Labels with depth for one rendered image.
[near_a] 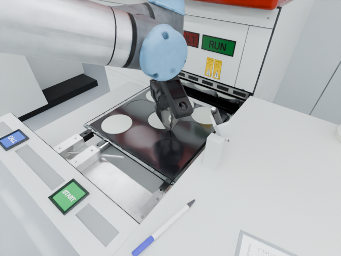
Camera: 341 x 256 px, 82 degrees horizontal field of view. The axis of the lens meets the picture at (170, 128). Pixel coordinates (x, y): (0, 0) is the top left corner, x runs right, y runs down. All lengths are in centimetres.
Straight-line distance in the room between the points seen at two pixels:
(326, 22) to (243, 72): 149
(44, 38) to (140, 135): 43
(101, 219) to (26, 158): 26
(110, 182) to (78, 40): 38
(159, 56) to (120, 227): 29
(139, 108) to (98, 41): 49
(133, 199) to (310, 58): 199
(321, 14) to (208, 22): 151
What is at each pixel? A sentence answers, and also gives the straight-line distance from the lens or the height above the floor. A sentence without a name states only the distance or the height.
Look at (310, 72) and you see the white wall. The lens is 225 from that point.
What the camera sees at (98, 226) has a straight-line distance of 41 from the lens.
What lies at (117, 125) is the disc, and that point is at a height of 90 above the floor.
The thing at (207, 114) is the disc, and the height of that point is 90.
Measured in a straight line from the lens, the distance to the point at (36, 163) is 56.
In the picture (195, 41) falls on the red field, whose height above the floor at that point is 109.
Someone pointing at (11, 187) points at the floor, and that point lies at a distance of 197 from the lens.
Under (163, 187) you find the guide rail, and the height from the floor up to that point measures 85.
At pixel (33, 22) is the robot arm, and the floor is 127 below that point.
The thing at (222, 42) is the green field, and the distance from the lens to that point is 70.
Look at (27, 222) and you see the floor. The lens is 171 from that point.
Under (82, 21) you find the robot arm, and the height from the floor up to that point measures 127.
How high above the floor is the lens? 132
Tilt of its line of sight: 41 degrees down
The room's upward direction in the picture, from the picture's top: straight up
